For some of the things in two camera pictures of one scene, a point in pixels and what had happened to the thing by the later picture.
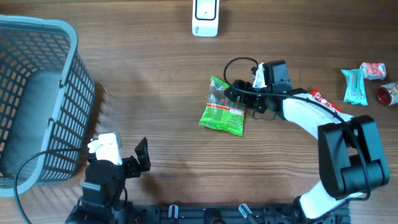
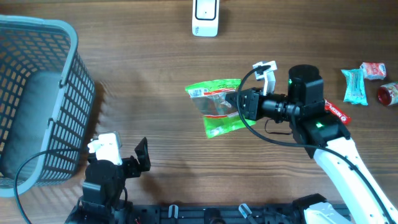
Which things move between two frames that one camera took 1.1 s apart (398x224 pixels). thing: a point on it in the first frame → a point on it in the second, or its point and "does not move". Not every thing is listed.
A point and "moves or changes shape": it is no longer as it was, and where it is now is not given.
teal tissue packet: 356,91 does not move
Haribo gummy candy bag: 221,112 moves or changes shape
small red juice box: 374,71 does not move
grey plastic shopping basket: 46,103 does not move
